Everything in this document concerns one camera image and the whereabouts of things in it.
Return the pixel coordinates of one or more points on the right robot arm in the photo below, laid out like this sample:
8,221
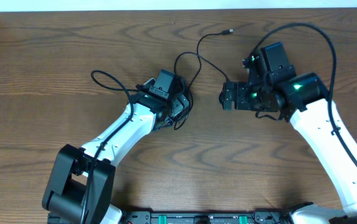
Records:
302,101

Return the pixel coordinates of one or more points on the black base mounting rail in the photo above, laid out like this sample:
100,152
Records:
143,217

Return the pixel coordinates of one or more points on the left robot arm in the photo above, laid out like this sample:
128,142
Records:
80,185

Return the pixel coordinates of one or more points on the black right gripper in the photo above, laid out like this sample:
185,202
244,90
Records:
228,96

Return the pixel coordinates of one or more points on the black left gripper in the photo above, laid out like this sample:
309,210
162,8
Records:
181,103

